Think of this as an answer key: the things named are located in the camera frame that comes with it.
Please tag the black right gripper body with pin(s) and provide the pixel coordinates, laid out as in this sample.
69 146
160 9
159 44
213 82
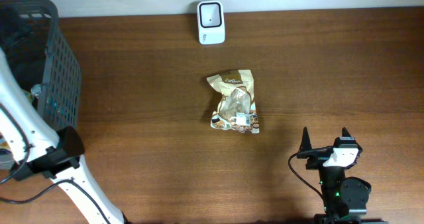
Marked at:
317 158

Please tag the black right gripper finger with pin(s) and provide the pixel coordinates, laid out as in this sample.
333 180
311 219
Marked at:
345 133
305 141

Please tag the teal mouthwash bottle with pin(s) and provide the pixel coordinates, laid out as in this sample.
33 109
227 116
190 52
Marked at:
36 90

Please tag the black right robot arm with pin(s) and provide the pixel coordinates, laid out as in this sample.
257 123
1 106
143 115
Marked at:
344 198

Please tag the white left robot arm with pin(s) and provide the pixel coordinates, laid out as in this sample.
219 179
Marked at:
58 155

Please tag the white barcode scanner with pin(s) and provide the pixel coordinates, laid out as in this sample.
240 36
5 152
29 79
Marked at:
211 22

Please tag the grey plastic lattice basket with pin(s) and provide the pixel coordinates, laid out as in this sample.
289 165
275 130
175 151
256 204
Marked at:
38 53

